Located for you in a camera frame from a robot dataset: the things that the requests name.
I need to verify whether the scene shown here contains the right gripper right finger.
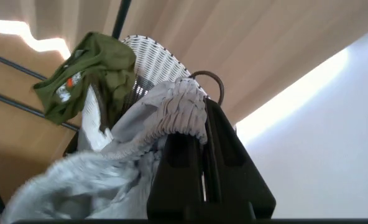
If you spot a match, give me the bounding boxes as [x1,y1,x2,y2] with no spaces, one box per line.
[201,98,277,219]

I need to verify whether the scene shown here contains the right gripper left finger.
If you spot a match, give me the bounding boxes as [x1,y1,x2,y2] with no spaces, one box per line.
[146,132,204,220]

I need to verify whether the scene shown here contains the pale grey shorts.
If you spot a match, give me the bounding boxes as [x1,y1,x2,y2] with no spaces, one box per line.
[0,77,208,224]

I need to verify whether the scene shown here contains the white laundry basket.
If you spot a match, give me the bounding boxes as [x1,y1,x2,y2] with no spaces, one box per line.
[78,34,225,153]

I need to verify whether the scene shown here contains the black clothes rack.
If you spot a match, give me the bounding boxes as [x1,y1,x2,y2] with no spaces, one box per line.
[0,0,132,156]

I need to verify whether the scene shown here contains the beige curtain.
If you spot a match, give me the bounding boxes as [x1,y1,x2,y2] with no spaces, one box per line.
[0,0,368,125]

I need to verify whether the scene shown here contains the green printed garment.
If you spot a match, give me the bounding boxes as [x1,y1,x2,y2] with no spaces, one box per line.
[32,31,137,131]

